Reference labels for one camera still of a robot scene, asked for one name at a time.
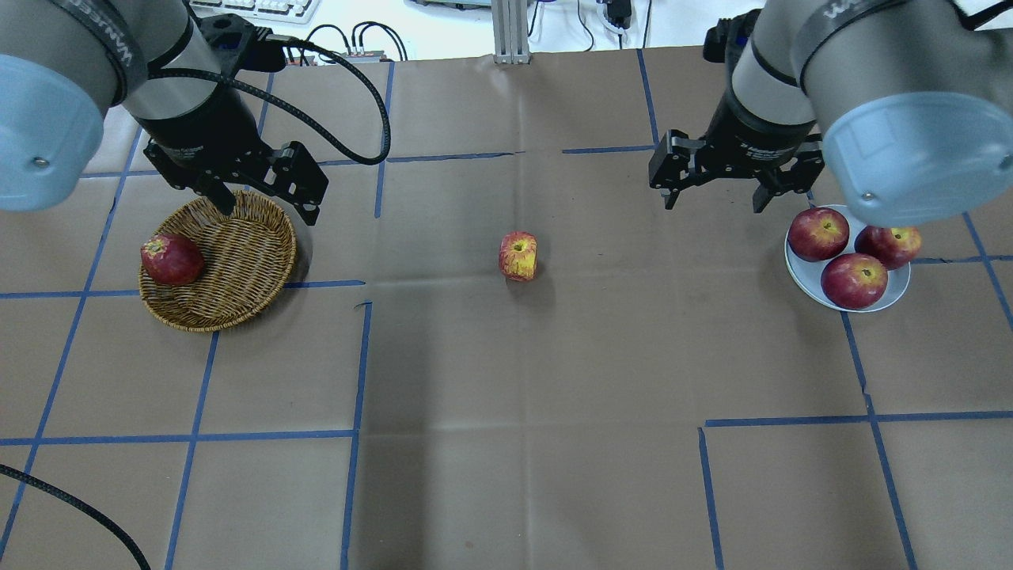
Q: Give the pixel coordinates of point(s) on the round wicker basket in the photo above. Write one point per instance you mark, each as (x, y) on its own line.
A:
(247, 258)

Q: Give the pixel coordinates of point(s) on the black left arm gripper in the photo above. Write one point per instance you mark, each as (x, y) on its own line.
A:
(199, 131)

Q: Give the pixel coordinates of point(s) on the red yellow apple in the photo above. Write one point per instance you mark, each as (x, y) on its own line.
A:
(518, 256)

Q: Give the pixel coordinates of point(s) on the apple on plate front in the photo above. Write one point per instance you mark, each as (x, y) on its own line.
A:
(854, 281)

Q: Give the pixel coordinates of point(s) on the apple on plate left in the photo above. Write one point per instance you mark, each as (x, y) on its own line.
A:
(818, 234)

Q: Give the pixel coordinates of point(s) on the aluminium frame post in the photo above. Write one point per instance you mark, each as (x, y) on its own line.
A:
(510, 32)

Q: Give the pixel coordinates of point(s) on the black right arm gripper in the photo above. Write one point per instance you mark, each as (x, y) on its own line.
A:
(752, 131)

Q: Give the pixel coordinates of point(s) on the white keyboard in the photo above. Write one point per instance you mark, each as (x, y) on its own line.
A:
(293, 12)

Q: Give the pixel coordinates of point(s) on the apple on plate back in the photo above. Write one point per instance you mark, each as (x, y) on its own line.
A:
(892, 246)

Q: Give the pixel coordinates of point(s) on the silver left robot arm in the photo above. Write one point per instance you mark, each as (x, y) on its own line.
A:
(66, 63)

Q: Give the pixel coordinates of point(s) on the dark red apple in basket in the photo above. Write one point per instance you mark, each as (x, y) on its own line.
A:
(172, 259)

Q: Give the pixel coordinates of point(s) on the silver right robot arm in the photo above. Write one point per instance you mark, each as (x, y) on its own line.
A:
(907, 102)

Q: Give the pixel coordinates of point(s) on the light blue plate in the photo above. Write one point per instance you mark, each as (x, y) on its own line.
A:
(807, 274)

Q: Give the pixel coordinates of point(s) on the apple on plate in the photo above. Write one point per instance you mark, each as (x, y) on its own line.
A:
(854, 281)
(818, 234)
(892, 246)

